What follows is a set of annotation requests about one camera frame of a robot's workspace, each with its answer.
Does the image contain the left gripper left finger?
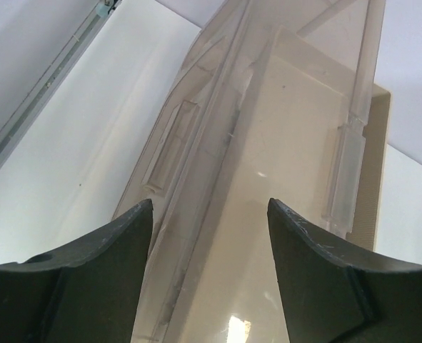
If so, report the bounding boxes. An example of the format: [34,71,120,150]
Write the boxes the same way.
[0,199,153,342]

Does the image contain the left aluminium frame post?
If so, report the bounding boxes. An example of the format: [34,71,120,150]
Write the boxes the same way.
[0,1,120,168]

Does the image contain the beige plastic tool box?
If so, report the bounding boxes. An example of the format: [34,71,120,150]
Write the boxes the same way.
[116,1,388,342]

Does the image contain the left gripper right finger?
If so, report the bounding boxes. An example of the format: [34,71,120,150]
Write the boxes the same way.
[267,199,422,342]

